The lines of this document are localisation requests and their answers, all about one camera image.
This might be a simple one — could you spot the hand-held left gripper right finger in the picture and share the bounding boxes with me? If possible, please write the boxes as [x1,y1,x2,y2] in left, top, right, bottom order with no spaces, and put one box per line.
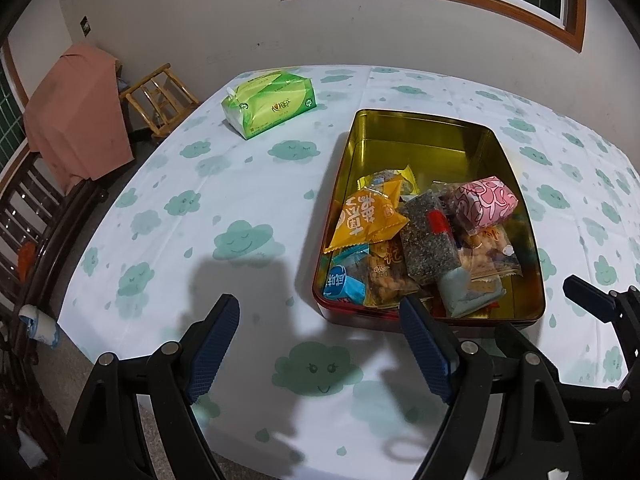
[398,294,586,480]

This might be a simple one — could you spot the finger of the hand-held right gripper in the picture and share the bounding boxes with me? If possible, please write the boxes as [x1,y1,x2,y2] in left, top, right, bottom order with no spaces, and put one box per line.
[552,382,633,433]
[562,275,640,361]

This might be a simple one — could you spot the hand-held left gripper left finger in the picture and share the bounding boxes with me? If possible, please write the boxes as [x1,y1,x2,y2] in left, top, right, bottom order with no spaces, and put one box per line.
[59,293,242,480]

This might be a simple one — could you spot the orange snack packet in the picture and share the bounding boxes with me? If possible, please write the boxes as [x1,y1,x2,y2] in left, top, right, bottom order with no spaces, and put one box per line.
[324,177,410,253]

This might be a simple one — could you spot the red and gold tin box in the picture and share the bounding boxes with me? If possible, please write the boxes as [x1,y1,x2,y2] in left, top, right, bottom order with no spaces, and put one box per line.
[311,108,547,331]

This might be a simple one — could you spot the pale grey snack packet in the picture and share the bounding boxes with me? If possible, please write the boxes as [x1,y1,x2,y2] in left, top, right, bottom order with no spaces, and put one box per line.
[437,267,508,318]

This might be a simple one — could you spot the light blue snack packet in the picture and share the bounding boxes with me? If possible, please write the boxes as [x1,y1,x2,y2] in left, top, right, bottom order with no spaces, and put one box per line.
[322,245,371,306]

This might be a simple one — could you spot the speckled grey snack packet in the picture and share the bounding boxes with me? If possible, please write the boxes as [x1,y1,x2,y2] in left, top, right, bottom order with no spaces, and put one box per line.
[400,192,461,286]

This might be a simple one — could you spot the pink patterned snack packet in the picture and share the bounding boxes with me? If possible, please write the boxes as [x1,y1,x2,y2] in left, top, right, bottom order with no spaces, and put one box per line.
[450,176,518,231]

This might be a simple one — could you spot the cloud print tablecloth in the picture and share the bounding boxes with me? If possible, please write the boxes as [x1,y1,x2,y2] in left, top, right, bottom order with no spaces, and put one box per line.
[57,63,640,466]

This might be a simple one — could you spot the white paper cup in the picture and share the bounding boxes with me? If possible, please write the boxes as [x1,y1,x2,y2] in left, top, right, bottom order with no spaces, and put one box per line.
[19,304,62,350]

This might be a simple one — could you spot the yellow snack packet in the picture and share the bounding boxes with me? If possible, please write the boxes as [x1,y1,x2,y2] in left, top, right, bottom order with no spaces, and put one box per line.
[357,165,421,196]

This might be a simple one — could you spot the green tissue pack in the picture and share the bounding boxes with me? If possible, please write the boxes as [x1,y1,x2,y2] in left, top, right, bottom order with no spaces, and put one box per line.
[221,71,317,140]

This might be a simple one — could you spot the pink cloth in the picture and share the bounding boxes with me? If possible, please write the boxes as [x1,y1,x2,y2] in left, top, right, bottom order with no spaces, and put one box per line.
[24,44,136,193]

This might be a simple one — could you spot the wooden chair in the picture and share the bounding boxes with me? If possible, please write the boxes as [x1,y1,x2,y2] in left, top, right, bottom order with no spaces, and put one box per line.
[119,62,201,138]

